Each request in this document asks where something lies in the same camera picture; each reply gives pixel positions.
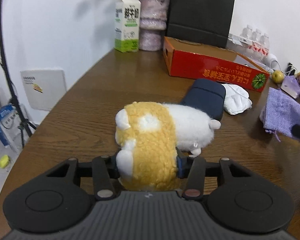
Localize purple knitted pouch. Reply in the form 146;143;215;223
259;88;300;141

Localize yellow white plush toy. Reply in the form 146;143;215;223
115;102;221;191

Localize white cloth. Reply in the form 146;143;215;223
222;83;252;115

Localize navy blue zip case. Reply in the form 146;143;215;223
180;79;226;121

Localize purple tissue pack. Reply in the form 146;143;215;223
280;75;300;99

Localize green yellow apple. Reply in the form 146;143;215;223
271;70;285;84

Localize small white fan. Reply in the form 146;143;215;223
263;53;279;69

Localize water bottle right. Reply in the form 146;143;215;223
259;33;270;57

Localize water bottle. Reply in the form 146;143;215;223
259;33;270;57
240;24;253;40
250;29;261;53

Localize black light stand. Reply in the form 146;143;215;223
0;0;36;148

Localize yellow green small object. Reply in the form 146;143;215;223
0;154;10;168

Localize water bottle middle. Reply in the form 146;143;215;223
250;29;261;53

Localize red cardboard box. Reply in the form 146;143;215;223
162;37;270;92

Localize white flat carton box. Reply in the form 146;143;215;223
228;33;252;46

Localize water bottle left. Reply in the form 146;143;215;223
240;24;253;40

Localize white panel board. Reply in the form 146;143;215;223
20;69;67;111

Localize blue white package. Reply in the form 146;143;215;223
0;104;16;146

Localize black paper shopping bag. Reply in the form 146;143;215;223
165;0;235;48

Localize purple textured vase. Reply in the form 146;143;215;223
139;0;169;51

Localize milk carton white green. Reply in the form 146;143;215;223
114;0;141;53

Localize white charging cables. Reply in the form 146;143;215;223
272;60;298;77

